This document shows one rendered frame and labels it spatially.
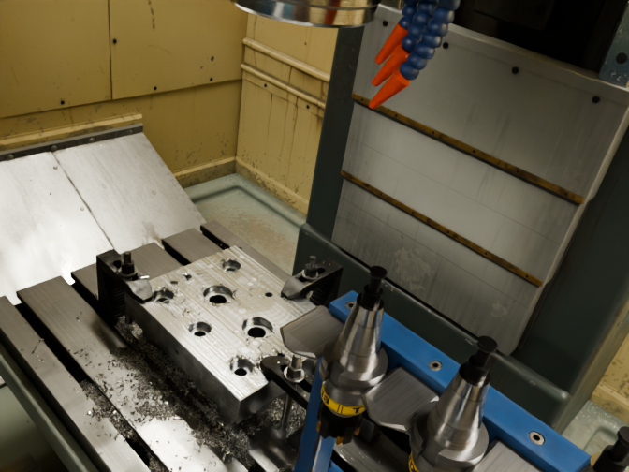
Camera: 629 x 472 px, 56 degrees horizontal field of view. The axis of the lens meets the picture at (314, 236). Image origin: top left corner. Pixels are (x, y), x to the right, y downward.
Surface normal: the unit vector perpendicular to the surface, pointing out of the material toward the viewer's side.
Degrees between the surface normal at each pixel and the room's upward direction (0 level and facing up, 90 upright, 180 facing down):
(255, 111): 90
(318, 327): 0
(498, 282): 89
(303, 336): 0
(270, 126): 90
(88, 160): 24
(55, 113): 90
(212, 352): 0
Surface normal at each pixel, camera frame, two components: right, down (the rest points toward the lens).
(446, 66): -0.69, 0.30
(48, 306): 0.15, -0.83
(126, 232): 0.42, -0.56
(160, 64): 0.71, 0.47
